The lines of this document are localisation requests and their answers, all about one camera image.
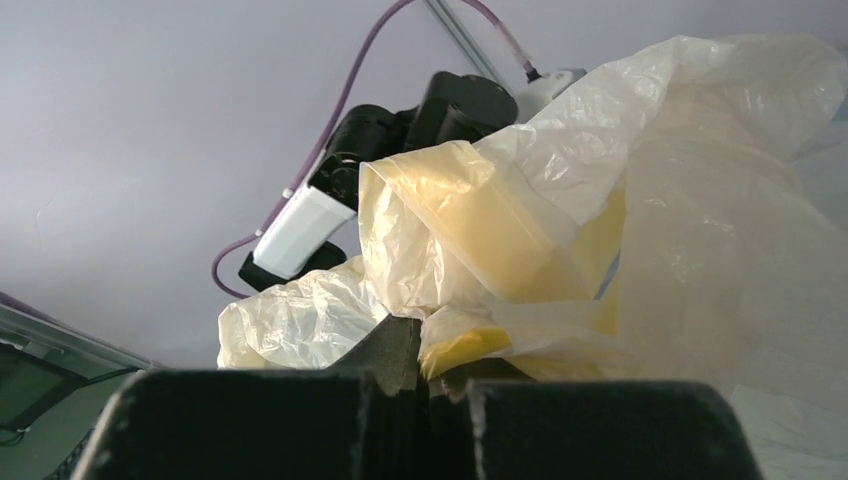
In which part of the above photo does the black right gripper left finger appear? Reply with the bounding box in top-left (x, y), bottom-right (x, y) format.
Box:
top-left (73, 317), bottom-right (420, 479)

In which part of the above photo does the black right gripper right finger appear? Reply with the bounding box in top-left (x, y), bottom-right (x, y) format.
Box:
top-left (427, 360), bottom-right (761, 479)

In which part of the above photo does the translucent yellowish trash bag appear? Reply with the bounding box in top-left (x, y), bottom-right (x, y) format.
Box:
top-left (217, 34), bottom-right (847, 479)

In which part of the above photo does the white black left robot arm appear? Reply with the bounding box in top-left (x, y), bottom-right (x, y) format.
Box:
top-left (238, 71), bottom-right (519, 291)

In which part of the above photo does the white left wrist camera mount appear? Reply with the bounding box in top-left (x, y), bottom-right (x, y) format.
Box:
top-left (514, 68), bottom-right (587, 123)

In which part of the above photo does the left corner aluminium post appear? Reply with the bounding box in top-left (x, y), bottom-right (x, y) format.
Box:
top-left (425, 0), bottom-right (507, 86)

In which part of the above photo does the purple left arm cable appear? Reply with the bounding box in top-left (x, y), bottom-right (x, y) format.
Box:
top-left (210, 0), bottom-right (538, 301)

